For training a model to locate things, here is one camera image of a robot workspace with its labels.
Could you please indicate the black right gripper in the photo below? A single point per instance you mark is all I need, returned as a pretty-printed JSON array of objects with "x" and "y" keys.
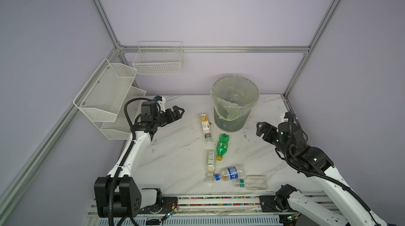
[{"x": 269, "y": 129}]

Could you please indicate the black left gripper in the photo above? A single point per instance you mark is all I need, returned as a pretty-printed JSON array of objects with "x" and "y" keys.
[{"x": 171, "y": 118}]

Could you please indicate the clear bottle sunflower label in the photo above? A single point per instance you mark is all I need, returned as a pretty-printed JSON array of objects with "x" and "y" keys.
[{"x": 206, "y": 128}]

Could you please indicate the green soda bottle yellow cap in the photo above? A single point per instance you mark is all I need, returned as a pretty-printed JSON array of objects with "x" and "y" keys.
[{"x": 222, "y": 146}]

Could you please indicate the small bottle green white label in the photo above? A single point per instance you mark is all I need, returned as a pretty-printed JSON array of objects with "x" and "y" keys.
[{"x": 210, "y": 166}]

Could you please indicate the bottle blue label white cap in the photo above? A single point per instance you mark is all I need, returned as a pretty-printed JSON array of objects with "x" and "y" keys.
[{"x": 233, "y": 98}]

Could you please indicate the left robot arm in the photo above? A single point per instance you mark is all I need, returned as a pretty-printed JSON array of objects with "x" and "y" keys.
[{"x": 117, "y": 194}]

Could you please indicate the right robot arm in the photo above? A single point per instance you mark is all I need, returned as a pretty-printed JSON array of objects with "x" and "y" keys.
[{"x": 291, "y": 146}]

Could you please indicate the grey mesh waste bin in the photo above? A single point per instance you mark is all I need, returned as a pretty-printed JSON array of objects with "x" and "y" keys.
[{"x": 234, "y": 109}]

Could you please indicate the green plastic bin liner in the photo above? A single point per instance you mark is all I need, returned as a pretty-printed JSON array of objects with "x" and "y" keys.
[{"x": 234, "y": 98}]

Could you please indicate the clear bottle green cap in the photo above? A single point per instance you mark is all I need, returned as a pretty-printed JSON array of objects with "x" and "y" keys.
[{"x": 252, "y": 182}]

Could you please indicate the white mesh two-tier shelf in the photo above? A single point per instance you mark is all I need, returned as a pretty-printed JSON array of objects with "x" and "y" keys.
[{"x": 103, "y": 97}]

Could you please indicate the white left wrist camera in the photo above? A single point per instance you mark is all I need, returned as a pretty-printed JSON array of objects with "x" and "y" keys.
[{"x": 161, "y": 101}]

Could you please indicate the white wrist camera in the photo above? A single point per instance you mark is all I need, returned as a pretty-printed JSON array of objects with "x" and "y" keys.
[
  {"x": 285, "y": 118},
  {"x": 161, "y": 101}
]

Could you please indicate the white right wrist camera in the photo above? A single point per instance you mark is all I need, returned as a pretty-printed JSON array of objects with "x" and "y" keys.
[{"x": 285, "y": 118}]

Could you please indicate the white wire wall basket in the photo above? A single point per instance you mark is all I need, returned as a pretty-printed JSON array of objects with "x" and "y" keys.
[{"x": 159, "y": 58}]

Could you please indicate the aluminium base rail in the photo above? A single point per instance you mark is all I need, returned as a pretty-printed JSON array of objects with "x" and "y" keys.
[{"x": 256, "y": 209}]

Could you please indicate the aluminium frame profile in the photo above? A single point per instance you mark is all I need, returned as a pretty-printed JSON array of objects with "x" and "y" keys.
[{"x": 50, "y": 48}]

